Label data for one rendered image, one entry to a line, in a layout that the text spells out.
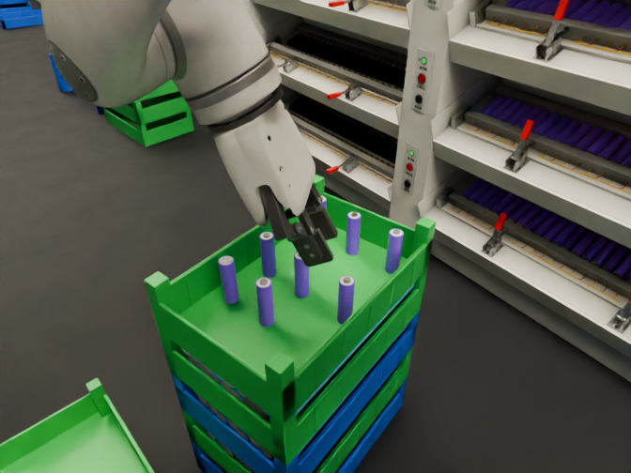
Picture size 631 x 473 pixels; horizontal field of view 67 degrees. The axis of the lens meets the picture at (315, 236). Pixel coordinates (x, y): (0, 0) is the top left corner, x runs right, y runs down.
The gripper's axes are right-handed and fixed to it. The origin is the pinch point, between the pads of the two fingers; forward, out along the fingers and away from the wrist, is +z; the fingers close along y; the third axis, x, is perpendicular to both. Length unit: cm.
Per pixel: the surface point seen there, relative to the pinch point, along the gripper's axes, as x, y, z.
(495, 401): 9, -14, 53
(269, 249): -9.3, -6.0, 3.6
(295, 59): -22, -93, 1
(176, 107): -75, -113, 3
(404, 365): -1.5, -9.2, 33.5
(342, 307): -0.9, 1.0, 9.7
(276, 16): -26, -109, -10
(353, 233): -0.3, -12.2, 8.8
